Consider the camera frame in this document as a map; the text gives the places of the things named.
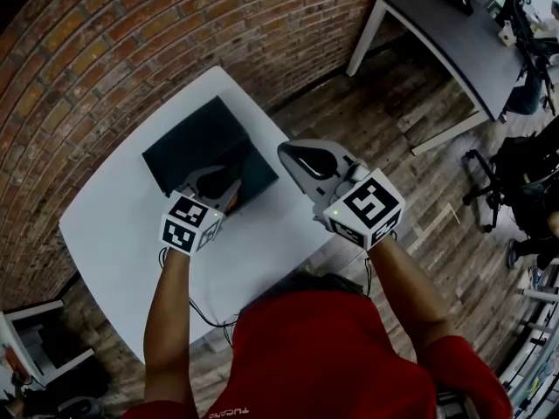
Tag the white side table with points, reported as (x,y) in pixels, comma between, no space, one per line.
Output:
(30,343)

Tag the black container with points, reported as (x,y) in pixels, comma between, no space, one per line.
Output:
(196,142)

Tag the person's red shirt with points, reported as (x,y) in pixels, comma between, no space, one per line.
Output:
(323,360)

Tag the grey table with white legs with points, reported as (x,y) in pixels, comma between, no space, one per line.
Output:
(463,42)

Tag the person's left forearm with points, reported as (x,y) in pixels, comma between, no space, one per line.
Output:
(168,304)

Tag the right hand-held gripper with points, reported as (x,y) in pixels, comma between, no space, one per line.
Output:
(371,203)

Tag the small white box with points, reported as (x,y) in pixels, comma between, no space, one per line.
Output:
(507,35)

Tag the black equipment stand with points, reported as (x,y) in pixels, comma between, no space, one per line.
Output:
(530,37)

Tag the white metal rack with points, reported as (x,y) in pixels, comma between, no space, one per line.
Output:
(535,343)

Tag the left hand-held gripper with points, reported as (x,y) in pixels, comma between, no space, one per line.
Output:
(192,227)

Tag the person's right forearm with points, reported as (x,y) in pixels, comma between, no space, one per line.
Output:
(406,295)

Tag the black office chair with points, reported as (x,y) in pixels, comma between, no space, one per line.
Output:
(519,177)

